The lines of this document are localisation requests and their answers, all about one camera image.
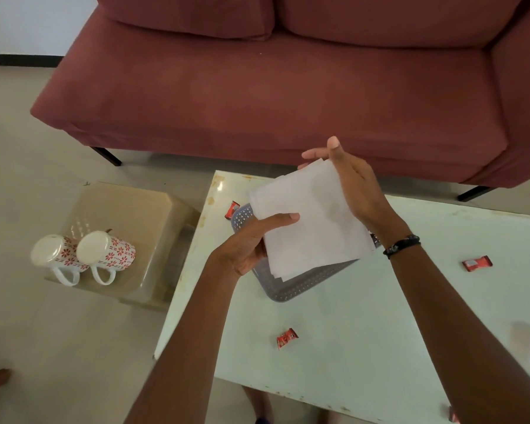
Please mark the person's right hand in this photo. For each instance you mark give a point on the person's right hand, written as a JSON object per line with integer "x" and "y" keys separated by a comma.
{"x": 357, "y": 189}

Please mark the person's left hand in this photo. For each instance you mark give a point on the person's left hand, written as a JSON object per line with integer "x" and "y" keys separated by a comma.
{"x": 247, "y": 247}

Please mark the white paper napkins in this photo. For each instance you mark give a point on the white paper napkins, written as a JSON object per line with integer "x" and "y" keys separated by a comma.
{"x": 313, "y": 225}

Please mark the grey plastic basket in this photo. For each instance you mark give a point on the grey plastic basket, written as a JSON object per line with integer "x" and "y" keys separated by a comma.
{"x": 291, "y": 289}

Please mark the white floral mug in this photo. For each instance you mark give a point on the white floral mug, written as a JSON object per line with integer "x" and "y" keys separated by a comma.
{"x": 53, "y": 256}
{"x": 103, "y": 253}

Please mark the person's right forearm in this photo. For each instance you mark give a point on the person's right forearm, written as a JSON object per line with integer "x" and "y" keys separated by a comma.
{"x": 459, "y": 331}

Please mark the person's left forearm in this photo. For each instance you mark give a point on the person's left forearm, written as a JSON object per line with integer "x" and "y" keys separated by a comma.
{"x": 181, "y": 357}

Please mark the white coffee table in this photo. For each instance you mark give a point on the white coffee table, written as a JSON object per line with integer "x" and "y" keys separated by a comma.
{"x": 357, "y": 340}

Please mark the person's left leg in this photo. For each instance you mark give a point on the person's left leg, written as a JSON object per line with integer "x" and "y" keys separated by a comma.
{"x": 258, "y": 406}

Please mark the black wristband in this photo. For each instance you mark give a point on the black wristband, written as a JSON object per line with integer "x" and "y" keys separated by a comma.
{"x": 402, "y": 245}

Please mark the beige plastic stool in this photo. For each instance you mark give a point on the beige plastic stool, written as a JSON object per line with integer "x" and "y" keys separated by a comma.
{"x": 137, "y": 216}

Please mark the red fabric sofa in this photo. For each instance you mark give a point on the red fabric sofa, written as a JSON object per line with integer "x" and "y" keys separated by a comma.
{"x": 269, "y": 97}

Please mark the red sofa back cushion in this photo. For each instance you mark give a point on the red sofa back cushion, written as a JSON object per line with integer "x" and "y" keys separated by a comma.
{"x": 181, "y": 15}
{"x": 393, "y": 17}

